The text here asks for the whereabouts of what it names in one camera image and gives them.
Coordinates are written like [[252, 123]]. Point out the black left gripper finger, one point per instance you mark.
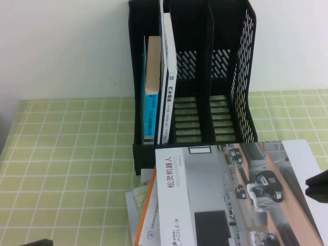
[[41, 243]]

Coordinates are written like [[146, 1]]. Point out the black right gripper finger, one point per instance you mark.
[[319, 180], [320, 194]]

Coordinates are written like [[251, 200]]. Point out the AgileX robotics brochure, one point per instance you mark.
[[205, 179]]

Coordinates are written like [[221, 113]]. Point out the white orange self-driving book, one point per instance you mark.
[[150, 225]]

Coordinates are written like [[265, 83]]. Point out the black plastic book holder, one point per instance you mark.
[[143, 153]]

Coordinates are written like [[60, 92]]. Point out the cyan spine book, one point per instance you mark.
[[152, 115]]

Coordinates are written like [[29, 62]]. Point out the white spine book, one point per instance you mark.
[[170, 51]]

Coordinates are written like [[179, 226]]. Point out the green checkered tablecloth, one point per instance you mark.
[[64, 166]]

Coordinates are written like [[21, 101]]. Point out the plain white paper sheet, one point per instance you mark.
[[132, 212]]

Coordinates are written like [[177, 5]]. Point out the map printed paper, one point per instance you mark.
[[142, 197]]

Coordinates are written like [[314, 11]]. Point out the white booklet with orange mark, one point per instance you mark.
[[146, 175]]

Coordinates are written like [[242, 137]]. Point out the thin tall white booklet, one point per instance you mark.
[[162, 25]]

